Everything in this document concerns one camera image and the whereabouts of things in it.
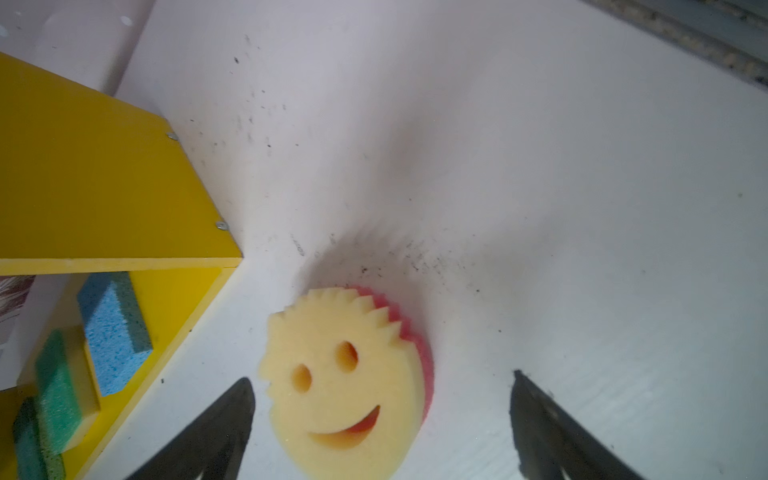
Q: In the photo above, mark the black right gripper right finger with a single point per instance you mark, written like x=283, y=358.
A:
x=552, y=445

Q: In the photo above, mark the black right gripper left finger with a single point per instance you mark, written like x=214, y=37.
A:
x=213, y=445

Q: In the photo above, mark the blue sponge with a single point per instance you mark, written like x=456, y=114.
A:
x=115, y=331

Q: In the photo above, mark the round smiley face sponge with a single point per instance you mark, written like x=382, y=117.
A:
x=350, y=385

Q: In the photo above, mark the light green sponge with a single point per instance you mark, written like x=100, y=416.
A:
x=67, y=398

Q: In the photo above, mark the dark green sponge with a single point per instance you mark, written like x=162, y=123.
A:
x=34, y=456

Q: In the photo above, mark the yellow shelf unit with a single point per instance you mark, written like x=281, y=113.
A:
x=93, y=184

